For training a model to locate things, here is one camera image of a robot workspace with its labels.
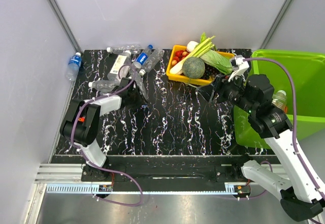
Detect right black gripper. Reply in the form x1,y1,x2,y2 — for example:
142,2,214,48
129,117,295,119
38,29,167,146
196,70,257,114

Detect red strawberries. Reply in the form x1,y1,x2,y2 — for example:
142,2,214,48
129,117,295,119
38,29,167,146
171,50,188,66

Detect yellow plastic tray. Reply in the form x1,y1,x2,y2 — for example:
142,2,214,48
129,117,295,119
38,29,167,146
166,44,235,87

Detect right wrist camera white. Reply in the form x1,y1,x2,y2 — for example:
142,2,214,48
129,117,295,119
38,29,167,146
228,55,249,82

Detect Pepsi bottle on table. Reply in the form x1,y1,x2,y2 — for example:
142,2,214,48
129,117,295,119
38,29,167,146
133,45,153,70

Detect tea label clear bottle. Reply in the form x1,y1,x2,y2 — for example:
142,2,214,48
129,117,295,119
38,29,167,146
272,90,287,112

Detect dark grape bunch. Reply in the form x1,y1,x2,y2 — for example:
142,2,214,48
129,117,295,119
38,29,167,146
201,64,220,80

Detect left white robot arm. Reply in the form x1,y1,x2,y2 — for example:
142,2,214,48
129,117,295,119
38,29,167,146
60,78,146,181

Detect beige label clear bottle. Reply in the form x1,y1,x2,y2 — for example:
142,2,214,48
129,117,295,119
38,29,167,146
107,50,131,84

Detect clear bottle at back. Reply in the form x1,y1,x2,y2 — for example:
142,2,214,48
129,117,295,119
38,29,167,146
107,44,141,54

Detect celery stalks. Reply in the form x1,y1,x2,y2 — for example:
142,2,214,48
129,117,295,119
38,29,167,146
187,33,216,57

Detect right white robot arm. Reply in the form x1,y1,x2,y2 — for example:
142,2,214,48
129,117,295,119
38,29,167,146
197,74,324,221

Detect green netted melon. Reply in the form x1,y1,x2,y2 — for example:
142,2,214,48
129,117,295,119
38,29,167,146
182,57,205,79

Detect clear bottle horizontal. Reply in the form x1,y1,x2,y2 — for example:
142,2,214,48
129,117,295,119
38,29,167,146
88,80,118,93

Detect napa cabbage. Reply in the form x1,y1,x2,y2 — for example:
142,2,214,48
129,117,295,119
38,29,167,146
200,50,233,74

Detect green plastic bin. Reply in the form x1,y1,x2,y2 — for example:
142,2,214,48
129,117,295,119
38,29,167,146
234,49,324,149

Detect black marble mat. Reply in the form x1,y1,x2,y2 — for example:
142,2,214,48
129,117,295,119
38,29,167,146
49,48,282,156

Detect white mushroom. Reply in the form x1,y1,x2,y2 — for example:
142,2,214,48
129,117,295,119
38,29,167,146
186,41,198,53

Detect clear crushed bottle right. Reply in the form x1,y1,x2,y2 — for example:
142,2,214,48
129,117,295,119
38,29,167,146
139,49,165,76

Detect clear bottle diagonal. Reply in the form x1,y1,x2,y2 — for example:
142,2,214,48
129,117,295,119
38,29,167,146
130,66,148,105

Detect white radish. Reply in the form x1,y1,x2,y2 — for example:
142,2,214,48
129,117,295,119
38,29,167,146
170,56,189,75

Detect Pepsi bottle by wall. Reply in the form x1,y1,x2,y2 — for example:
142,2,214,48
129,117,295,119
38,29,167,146
66,52,82,81

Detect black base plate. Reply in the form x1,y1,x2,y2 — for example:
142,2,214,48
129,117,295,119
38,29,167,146
81,154,262,186

